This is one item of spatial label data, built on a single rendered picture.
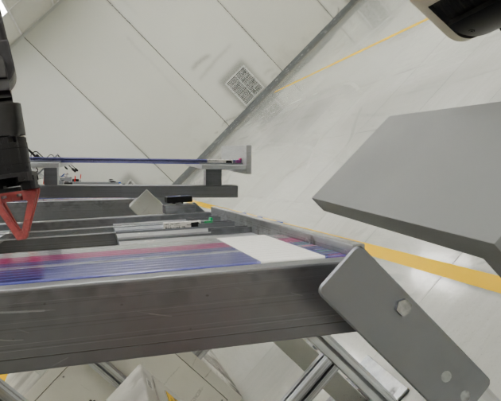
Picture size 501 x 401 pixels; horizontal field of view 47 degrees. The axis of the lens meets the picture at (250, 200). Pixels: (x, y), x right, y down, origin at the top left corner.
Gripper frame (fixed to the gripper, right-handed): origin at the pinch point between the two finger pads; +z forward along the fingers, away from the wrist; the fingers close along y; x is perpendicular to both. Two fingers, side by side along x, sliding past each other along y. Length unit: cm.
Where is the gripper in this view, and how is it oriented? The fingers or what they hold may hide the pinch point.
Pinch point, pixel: (21, 233)
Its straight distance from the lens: 94.4
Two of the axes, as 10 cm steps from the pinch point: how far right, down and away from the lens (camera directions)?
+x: 9.6, -1.5, 2.5
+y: 2.6, 0.4, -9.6
